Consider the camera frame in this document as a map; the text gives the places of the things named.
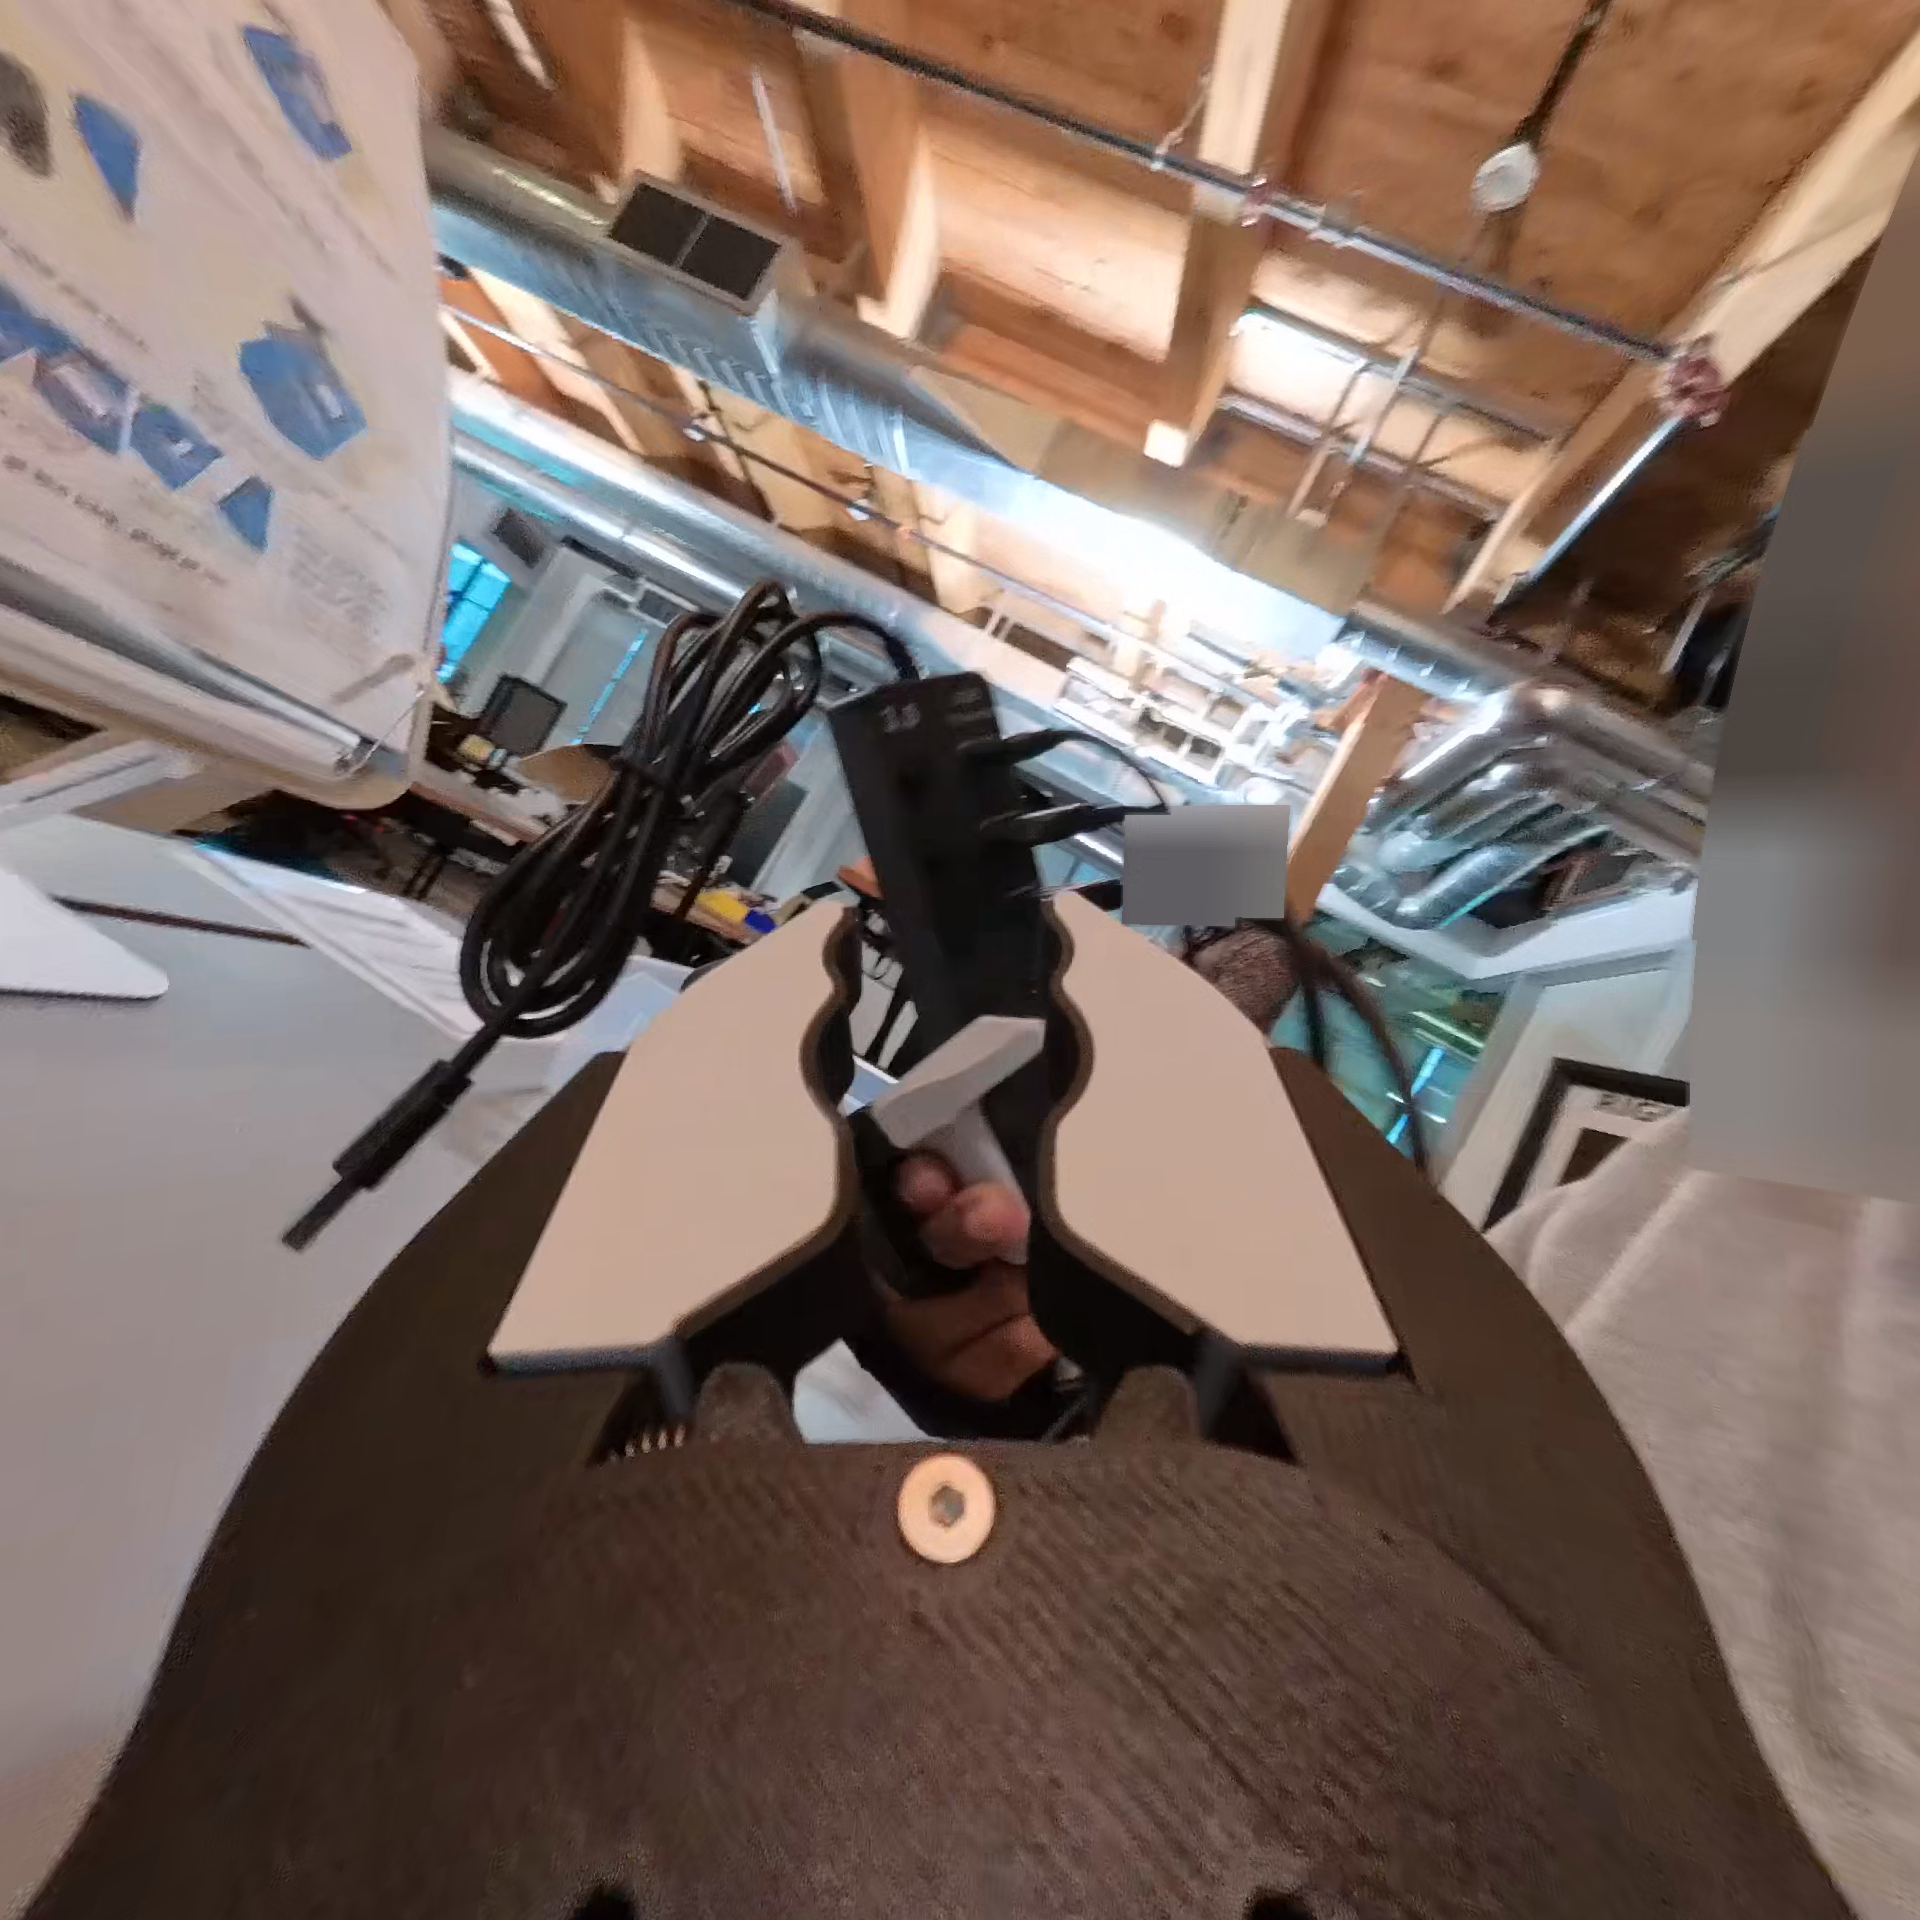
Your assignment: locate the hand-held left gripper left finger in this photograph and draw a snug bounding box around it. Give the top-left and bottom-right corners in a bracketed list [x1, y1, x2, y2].
[483, 899, 866, 1376]

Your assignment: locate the printed instruction sheet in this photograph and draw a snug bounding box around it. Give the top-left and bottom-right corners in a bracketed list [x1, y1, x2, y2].
[0, 0, 454, 751]

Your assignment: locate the black usb hub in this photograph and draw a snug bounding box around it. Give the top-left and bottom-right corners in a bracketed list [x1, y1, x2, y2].
[825, 672, 1057, 1085]

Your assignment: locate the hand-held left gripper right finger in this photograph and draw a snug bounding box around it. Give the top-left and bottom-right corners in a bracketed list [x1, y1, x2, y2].
[1032, 899, 1409, 1382]

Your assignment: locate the white paper sheet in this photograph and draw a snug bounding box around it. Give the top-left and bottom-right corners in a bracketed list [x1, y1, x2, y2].
[192, 843, 506, 1040]

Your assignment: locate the black hub cable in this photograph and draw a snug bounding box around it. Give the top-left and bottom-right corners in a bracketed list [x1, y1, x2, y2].
[281, 577, 829, 1250]

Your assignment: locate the person's grey sweatshirt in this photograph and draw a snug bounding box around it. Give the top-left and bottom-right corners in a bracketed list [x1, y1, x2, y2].
[1482, 1168, 1920, 1920]

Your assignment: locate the black framed picture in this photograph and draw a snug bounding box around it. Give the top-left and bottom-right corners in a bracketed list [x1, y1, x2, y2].
[1482, 1054, 1692, 1234]

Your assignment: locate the white stand base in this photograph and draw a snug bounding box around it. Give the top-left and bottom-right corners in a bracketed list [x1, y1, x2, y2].
[0, 865, 169, 1001]

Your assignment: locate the blue-ringed plug black cable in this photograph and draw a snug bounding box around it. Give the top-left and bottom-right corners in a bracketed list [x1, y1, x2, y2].
[960, 723, 1179, 818]

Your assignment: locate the black USB cable silver plug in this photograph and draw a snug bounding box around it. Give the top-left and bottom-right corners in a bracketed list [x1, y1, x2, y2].
[972, 801, 1426, 1171]

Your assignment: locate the person's right hand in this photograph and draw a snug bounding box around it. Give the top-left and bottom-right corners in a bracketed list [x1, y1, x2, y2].
[883, 1159, 1072, 1423]

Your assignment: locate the silver air duct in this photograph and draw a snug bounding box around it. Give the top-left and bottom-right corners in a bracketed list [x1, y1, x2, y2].
[428, 127, 1713, 841]

